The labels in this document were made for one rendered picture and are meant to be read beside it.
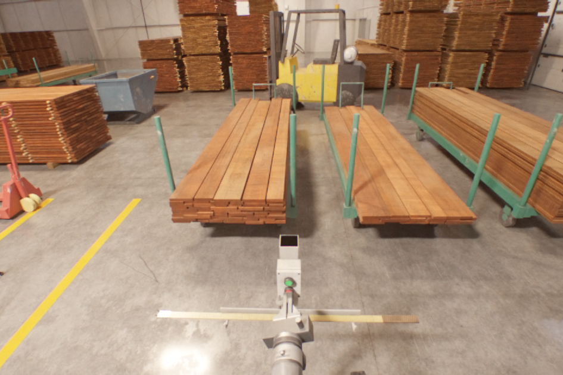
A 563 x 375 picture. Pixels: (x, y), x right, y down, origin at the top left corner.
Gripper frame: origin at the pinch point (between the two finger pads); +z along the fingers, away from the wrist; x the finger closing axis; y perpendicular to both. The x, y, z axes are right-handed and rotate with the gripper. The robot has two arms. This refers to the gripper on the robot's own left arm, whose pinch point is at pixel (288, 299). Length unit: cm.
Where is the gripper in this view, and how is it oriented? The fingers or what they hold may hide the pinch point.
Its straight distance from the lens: 94.8
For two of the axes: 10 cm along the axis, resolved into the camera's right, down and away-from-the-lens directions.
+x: -9.4, 2.6, 1.9
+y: -3.2, -8.3, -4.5
